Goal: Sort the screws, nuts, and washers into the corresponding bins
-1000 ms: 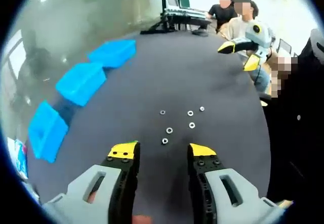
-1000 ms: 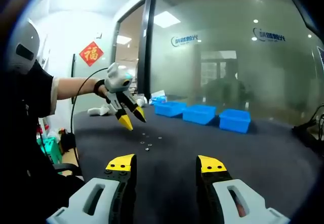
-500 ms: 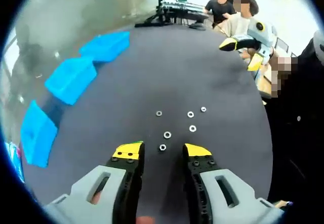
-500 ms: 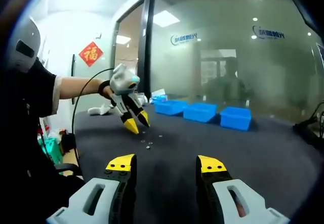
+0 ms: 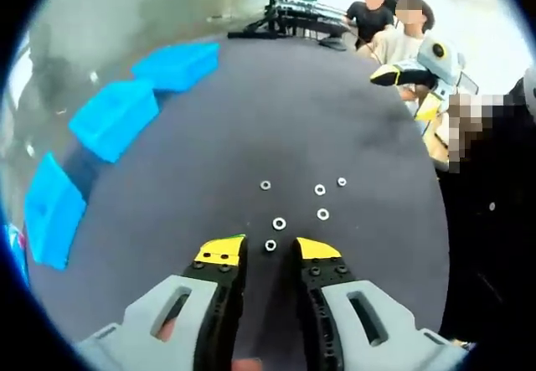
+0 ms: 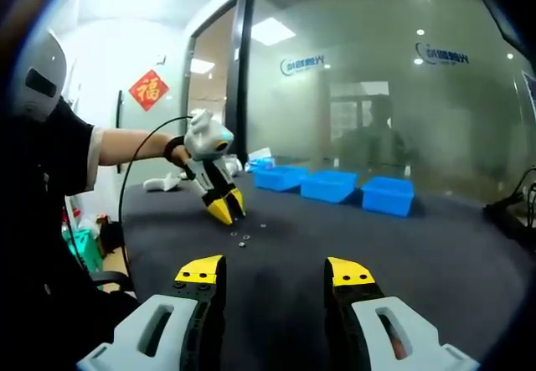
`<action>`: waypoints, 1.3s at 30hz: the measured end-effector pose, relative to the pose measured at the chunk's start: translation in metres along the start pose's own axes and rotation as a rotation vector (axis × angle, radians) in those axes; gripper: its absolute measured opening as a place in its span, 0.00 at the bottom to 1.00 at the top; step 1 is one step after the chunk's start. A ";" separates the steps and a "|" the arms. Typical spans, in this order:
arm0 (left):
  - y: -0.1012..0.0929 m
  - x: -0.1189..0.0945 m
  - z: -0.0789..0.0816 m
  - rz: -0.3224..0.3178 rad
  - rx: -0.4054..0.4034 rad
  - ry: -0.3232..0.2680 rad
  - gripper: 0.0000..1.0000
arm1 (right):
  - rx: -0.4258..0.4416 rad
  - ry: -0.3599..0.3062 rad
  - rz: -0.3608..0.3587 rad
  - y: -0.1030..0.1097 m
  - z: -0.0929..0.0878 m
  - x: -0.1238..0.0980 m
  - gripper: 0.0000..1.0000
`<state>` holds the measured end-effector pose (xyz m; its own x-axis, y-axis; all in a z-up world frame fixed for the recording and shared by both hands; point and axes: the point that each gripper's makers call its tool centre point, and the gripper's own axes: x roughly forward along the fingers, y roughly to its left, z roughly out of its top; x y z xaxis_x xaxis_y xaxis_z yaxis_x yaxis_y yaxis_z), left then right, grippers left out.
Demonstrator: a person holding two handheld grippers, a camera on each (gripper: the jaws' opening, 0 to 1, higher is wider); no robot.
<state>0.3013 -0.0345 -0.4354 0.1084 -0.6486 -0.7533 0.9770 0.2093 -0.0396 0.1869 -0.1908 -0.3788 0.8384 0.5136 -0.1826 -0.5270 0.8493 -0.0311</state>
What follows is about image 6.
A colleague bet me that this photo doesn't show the screws nuts and washers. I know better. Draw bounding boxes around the screws nuts and washers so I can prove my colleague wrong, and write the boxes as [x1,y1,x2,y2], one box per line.
[229,217,269,249]

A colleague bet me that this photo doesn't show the computer monitor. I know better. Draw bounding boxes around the computer monitor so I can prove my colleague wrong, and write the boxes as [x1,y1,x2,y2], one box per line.
[521,69,536,121]

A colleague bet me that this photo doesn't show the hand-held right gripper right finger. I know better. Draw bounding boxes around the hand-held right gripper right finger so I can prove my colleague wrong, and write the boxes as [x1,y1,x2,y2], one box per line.
[324,256,481,371]

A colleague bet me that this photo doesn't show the blue logo wall decal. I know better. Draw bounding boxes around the blue logo wall decal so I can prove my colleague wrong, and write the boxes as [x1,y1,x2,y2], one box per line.
[415,42,470,66]

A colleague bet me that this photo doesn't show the person's left hand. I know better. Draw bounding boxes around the person's left hand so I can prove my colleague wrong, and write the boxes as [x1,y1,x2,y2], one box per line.
[171,144,194,169]

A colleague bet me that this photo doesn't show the white worn device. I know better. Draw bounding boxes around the white worn device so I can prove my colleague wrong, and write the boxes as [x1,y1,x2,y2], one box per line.
[10,31,68,123]

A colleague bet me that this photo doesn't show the person in black shirt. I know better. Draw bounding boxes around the person in black shirt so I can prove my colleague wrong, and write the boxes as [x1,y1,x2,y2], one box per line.
[0,98,139,371]

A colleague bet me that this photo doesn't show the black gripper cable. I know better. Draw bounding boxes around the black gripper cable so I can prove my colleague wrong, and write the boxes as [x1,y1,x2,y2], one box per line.
[118,114,194,271]

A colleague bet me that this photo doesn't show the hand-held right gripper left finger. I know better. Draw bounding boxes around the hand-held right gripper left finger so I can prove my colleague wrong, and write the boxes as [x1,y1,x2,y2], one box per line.
[76,255,227,371]

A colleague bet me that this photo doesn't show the red diamond door decoration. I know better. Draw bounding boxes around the red diamond door decoration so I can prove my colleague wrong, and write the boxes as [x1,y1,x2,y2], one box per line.
[128,69,170,112]

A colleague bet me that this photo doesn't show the blue plastic bin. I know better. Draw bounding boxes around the blue plastic bin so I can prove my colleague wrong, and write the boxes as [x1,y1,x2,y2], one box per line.
[252,165,310,193]
[300,170,360,204]
[360,176,415,218]

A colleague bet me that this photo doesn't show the black door handle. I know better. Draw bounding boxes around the black door handle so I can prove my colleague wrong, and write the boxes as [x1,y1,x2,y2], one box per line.
[116,90,126,175]

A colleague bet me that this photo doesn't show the blue white tissue pack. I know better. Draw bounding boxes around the blue white tissue pack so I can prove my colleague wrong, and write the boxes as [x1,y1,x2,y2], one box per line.
[246,147,276,171]

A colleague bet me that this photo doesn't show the large dark wall screen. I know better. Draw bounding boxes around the large dark wall screen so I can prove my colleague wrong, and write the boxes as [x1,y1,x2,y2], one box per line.
[458,0,536,54]

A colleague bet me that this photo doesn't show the tangle of black cables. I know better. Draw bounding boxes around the tangle of black cables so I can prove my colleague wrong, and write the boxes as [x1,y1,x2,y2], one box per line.
[483,168,536,232]

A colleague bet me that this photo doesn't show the black chair armrest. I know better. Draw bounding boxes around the black chair armrest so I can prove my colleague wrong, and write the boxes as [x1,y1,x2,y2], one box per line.
[89,270,135,293]

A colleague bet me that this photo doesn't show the teal plastic basket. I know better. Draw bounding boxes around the teal plastic basket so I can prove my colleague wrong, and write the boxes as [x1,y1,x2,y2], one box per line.
[62,228,104,271]

